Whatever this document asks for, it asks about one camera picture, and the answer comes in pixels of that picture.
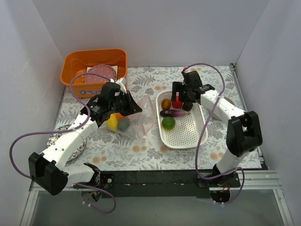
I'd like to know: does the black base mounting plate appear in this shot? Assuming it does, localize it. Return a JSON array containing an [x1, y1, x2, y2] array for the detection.
[[72, 169, 243, 198]]

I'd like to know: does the beige ceramic bowl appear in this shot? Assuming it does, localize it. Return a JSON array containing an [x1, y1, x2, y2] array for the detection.
[[212, 97, 236, 121]]

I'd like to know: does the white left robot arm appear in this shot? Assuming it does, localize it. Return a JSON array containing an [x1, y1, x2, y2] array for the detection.
[[29, 78, 142, 195]]

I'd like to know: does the dark brown chocolate cube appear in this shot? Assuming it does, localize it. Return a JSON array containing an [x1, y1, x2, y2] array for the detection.
[[182, 103, 193, 112]]

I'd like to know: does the red apple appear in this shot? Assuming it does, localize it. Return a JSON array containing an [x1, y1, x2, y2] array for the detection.
[[172, 92, 183, 109]]

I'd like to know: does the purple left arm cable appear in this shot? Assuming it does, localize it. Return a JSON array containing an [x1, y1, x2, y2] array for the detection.
[[9, 72, 116, 214]]

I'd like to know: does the pink polka dot plate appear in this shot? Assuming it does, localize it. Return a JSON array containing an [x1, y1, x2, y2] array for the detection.
[[85, 64, 117, 83]]

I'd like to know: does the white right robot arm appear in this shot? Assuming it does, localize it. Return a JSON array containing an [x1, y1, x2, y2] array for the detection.
[[171, 71, 262, 187]]

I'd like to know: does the floral patterned table mat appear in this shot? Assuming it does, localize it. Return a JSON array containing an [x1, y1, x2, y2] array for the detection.
[[55, 65, 261, 171]]

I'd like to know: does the white perforated plastic basket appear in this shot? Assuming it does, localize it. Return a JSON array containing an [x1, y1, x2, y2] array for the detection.
[[156, 91, 205, 149]]

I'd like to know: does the clear zip top bag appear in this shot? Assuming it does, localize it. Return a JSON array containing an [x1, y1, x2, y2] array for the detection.
[[101, 95, 156, 141]]

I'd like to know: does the purple eggplant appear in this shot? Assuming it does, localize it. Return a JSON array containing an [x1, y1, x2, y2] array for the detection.
[[159, 109, 189, 118]]

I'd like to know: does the aluminium table edge rail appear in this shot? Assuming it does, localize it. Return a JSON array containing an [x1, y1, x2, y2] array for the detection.
[[229, 63, 294, 226]]

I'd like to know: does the orange plastic tub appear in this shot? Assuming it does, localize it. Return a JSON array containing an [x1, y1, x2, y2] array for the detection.
[[61, 48, 127, 98]]

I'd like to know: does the orange tangerine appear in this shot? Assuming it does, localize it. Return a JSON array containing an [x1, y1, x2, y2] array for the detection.
[[115, 113, 123, 118]]

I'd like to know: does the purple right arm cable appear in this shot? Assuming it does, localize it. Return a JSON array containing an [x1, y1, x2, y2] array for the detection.
[[181, 63, 245, 204]]

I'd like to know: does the yellow mango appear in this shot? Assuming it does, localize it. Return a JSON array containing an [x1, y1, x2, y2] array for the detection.
[[106, 114, 118, 131]]

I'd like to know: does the green lime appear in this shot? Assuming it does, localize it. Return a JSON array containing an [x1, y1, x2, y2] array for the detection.
[[161, 117, 176, 130]]

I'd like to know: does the blue floral plate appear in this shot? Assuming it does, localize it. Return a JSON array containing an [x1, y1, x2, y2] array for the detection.
[[47, 124, 87, 161]]

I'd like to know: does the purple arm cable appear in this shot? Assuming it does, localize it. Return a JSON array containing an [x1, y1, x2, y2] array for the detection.
[[9, 72, 116, 214], [181, 63, 245, 204]]

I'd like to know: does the brown kiwi fruit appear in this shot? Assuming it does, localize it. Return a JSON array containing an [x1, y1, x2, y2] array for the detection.
[[161, 99, 172, 110]]

